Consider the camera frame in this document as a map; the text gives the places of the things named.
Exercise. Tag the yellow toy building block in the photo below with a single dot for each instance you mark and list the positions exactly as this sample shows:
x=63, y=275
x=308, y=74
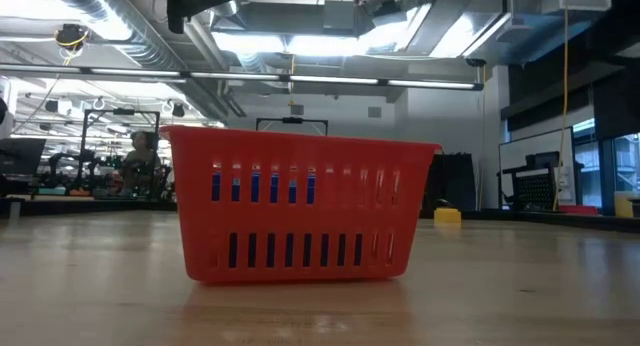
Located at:
x=447, y=216

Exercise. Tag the black background robot arm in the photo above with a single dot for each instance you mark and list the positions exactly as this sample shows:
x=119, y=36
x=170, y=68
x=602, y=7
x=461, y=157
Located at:
x=60, y=161

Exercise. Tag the black ceiling spotlight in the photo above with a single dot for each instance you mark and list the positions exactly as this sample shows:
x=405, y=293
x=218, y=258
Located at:
x=178, y=110
x=51, y=106

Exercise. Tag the grey ceiling unit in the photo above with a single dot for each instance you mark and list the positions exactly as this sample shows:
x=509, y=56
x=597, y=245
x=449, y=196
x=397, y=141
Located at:
x=340, y=17

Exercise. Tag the person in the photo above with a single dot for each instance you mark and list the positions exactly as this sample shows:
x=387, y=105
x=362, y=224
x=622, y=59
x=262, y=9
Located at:
x=140, y=161

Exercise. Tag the orange basket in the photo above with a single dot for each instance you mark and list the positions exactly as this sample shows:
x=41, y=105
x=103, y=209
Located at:
x=80, y=192

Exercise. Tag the black monitor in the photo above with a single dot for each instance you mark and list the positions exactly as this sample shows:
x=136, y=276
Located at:
x=22, y=156

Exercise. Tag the teal basket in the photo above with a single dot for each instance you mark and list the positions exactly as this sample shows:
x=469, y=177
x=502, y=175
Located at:
x=52, y=191

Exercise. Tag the red plastic slotted basket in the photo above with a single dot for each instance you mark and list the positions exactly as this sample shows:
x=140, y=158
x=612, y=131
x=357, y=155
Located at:
x=300, y=216

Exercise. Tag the black cabinet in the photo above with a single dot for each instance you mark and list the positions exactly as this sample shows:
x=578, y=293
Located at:
x=450, y=178

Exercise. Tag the whiteboard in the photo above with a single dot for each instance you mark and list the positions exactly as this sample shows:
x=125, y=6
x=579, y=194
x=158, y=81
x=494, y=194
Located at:
x=530, y=143

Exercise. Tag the black perforated metal cart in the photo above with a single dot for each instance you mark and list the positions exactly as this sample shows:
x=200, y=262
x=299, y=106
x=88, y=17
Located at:
x=537, y=188

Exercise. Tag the red bin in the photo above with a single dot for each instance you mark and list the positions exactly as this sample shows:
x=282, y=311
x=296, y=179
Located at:
x=577, y=210

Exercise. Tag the yellow plastic container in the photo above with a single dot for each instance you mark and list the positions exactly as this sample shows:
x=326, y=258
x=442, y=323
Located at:
x=625, y=204

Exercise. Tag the silver ventilation duct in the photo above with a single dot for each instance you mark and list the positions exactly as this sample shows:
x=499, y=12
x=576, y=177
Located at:
x=145, y=46

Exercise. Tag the long ceiling light rail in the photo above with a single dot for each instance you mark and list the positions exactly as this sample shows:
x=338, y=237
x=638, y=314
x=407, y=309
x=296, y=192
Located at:
x=135, y=72

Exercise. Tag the black background station frame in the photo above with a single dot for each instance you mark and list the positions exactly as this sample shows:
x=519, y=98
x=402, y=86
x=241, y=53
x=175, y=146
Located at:
x=122, y=112

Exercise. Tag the grey wall speaker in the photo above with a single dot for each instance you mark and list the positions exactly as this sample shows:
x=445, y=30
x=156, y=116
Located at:
x=297, y=109
x=374, y=112

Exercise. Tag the black aluminium table frame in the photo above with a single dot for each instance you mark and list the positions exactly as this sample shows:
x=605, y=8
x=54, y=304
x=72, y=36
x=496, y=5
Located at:
x=75, y=206

